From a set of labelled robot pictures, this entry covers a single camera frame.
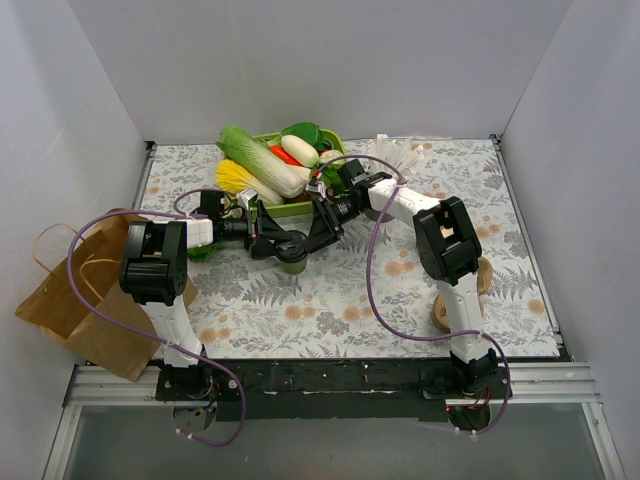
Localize floral table mat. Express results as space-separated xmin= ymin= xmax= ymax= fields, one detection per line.
xmin=133 ymin=138 xmax=561 ymax=360

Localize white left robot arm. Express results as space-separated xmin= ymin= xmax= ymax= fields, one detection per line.
xmin=119 ymin=188 xmax=307 ymax=400

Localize green paper coffee cup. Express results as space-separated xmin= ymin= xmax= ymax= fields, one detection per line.
xmin=281 ymin=256 xmax=308 ymax=275

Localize green napa cabbage toy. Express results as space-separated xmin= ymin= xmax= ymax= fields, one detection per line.
xmin=216 ymin=125 xmax=305 ymax=198

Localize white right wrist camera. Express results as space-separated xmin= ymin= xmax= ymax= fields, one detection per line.
xmin=305 ymin=176 xmax=328 ymax=201

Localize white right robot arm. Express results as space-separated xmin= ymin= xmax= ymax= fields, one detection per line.
xmin=305 ymin=155 xmax=498 ymax=398

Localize brown cardboard cup carrier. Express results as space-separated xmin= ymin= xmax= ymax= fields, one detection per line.
xmin=431 ymin=257 xmax=494 ymax=333

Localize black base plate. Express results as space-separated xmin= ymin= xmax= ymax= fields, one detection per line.
xmin=155 ymin=358 xmax=510 ymax=422

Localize white radish toy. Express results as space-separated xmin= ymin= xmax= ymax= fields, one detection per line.
xmin=280 ymin=135 xmax=319 ymax=168

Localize bok choy toy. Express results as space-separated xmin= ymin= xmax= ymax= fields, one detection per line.
xmin=317 ymin=149 xmax=347 ymax=190

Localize black coffee cup lid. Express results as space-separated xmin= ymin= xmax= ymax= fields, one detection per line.
xmin=273 ymin=230 xmax=308 ymax=264

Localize aluminium frame rail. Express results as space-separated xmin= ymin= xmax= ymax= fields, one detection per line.
xmin=43 ymin=362 xmax=625 ymax=479

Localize yellow napa cabbage toy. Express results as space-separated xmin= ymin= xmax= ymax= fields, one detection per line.
xmin=216 ymin=159 xmax=284 ymax=206

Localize brown paper bag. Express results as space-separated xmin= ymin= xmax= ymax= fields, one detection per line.
xmin=15 ymin=210 xmax=197 ymax=381

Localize green leafy vegetable toy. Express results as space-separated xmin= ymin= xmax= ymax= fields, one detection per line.
xmin=280 ymin=122 xmax=324 ymax=151

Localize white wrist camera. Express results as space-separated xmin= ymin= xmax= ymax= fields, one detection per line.
xmin=236 ymin=188 xmax=258 ymax=212
xmin=305 ymin=176 xmax=328 ymax=201

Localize small green cabbage toy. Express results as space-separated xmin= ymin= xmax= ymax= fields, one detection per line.
xmin=187 ymin=243 xmax=223 ymax=262

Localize green plastic tray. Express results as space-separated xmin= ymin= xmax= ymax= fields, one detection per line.
xmin=254 ymin=128 xmax=345 ymax=218

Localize white wrapped straws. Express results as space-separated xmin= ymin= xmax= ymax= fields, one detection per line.
xmin=367 ymin=134 xmax=432 ymax=178

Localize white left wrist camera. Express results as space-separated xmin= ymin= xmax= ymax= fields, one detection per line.
xmin=236 ymin=188 xmax=258 ymax=212

